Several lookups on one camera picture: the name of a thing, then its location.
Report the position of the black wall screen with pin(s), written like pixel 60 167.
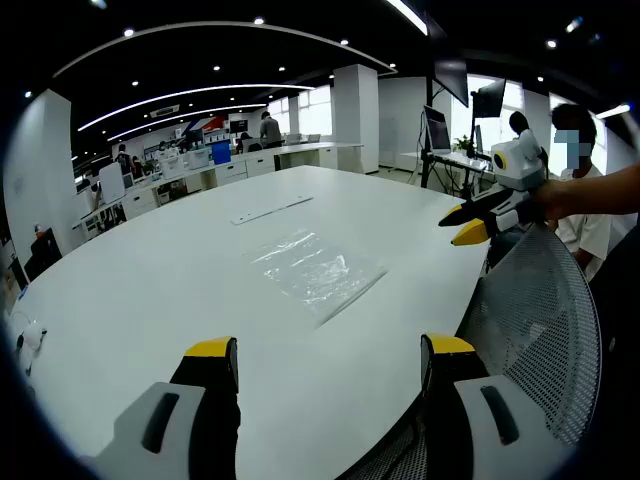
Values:
pixel 238 125

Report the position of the black case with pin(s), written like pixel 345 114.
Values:
pixel 44 252

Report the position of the person's dark clothing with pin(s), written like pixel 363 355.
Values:
pixel 615 310

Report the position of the red blue wall banner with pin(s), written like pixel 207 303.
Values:
pixel 210 125

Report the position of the small green potted plant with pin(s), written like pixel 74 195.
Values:
pixel 463 145

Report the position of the clear resealable plastic bag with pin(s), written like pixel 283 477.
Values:
pixel 310 270

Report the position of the straight ceiling light strip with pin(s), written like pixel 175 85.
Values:
pixel 409 16

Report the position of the white storage bin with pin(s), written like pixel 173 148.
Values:
pixel 198 159
pixel 172 167

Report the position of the long white counter with drawers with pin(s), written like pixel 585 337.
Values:
pixel 230 172

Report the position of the large black hanging screen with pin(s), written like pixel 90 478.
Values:
pixel 451 82

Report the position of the person's right hand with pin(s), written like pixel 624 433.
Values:
pixel 550 200

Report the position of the white box-shaped appliance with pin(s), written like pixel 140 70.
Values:
pixel 111 182

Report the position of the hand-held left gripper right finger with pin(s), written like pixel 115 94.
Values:
pixel 450 425

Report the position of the ceiling air vent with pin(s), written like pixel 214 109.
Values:
pixel 165 110

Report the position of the blue storage bin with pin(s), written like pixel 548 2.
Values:
pixel 221 152

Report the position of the silver framed monitor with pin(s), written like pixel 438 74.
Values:
pixel 438 130

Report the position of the bright window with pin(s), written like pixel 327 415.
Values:
pixel 310 110

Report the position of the black monitor on stand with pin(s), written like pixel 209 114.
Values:
pixel 490 97

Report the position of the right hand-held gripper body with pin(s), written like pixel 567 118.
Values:
pixel 520 162

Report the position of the small white device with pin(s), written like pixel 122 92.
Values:
pixel 32 340

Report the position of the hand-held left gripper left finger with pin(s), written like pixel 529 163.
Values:
pixel 200 415

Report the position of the white square pillar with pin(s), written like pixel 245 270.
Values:
pixel 356 120
pixel 40 160

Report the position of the grey mesh office chair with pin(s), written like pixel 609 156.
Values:
pixel 540 310

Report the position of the curved ceiling light strip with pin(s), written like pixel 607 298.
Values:
pixel 190 114
pixel 200 91

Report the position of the flat white strip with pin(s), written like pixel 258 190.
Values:
pixel 270 211

